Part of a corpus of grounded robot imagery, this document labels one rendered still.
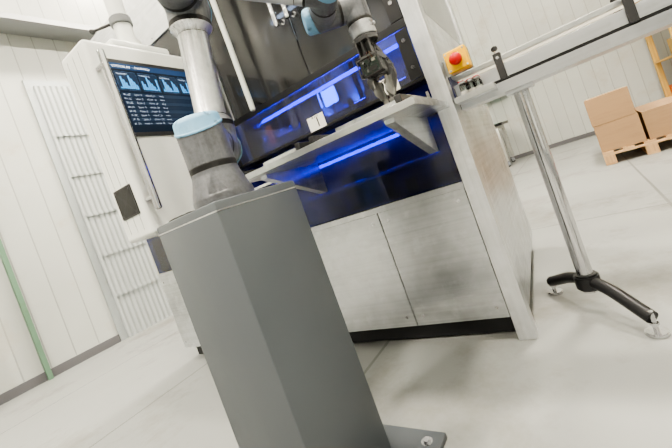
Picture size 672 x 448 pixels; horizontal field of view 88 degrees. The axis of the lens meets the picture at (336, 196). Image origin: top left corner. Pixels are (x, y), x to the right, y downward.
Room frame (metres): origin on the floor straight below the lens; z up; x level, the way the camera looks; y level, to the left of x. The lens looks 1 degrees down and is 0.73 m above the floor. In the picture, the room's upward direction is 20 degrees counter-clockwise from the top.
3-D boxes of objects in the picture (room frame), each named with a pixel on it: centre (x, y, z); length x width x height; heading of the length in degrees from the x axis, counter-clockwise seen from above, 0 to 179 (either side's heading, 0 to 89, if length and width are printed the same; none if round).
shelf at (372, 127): (1.25, -0.09, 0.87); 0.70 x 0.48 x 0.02; 58
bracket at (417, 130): (1.11, -0.30, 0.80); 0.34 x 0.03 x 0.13; 148
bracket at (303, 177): (1.38, 0.13, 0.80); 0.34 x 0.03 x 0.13; 148
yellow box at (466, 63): (1.19, -0.55, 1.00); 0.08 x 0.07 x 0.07; 148
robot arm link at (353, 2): (1.04, -0.24, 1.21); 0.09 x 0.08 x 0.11; 94
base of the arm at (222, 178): (0.87, 0.26, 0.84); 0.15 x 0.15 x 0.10
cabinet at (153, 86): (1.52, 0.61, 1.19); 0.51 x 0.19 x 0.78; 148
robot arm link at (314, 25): (1.02, -0.14, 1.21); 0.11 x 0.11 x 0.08; 4
